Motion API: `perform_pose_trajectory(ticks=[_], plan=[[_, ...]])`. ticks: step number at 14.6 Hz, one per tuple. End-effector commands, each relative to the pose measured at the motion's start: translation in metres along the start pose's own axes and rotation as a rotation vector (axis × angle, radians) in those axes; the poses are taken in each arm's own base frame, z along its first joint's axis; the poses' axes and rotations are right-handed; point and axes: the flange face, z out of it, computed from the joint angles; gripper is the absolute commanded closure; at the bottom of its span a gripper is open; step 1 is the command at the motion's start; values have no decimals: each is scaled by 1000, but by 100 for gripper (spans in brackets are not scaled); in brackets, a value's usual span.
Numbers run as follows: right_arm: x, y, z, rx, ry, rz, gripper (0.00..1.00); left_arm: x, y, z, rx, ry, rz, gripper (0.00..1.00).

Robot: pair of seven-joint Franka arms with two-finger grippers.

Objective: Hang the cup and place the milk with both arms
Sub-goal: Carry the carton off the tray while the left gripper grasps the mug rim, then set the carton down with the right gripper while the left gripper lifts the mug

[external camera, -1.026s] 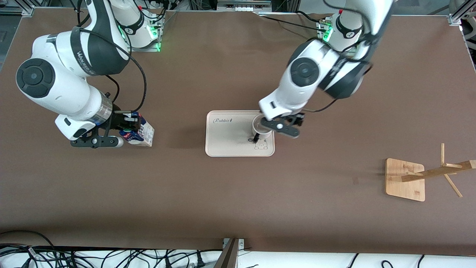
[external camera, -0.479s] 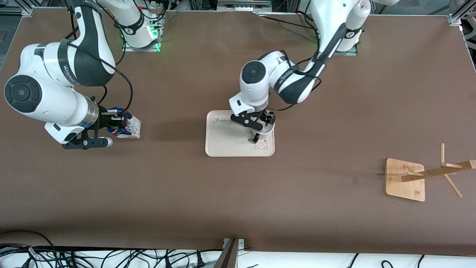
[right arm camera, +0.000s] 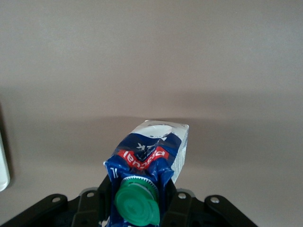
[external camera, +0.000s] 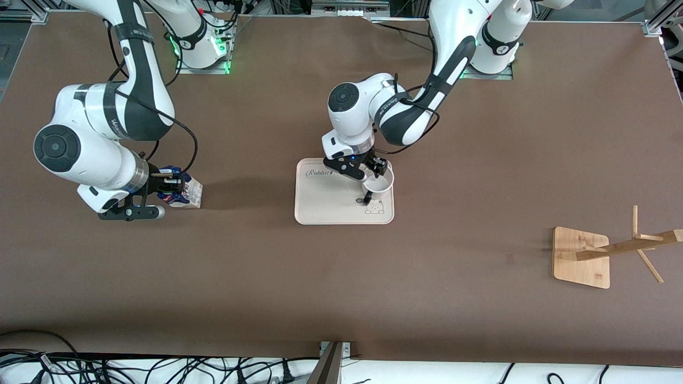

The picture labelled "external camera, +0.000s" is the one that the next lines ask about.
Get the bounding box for white cup black handle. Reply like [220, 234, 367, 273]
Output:
[361, 164, 395, 206]

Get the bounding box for blue milk carton green cap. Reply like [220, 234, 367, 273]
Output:
[157, 165, 204, 209]

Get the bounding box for wooden cup hanging rack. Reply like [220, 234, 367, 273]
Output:
[552, 205, 683, 290]

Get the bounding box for cream rabbit print tray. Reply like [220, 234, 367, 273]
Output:
[295, 158, 395, 225]

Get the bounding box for grey equipment box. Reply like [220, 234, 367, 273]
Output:
[311, 0, 391, 18]

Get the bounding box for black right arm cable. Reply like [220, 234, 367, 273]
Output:
[106, 20, 199, 179]

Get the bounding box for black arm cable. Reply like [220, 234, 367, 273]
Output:
[106, 20, 199, 179]
[374, 74, 442, 156]

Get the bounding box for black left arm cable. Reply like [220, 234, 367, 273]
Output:
[374, 74, 442, 156]

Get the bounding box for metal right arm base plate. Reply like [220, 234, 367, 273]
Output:
[176, 24, 232, 75]

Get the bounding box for black cable on table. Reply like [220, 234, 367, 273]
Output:
[371, 15, 435, 49]

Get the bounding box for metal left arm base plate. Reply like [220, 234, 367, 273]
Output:
[455, 27, 514, 81]

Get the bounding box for silver bracket plate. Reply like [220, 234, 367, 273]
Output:
[319, 341, 353, 359]

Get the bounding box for grey metal post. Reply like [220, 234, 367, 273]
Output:
[306, 341, 344, 384]

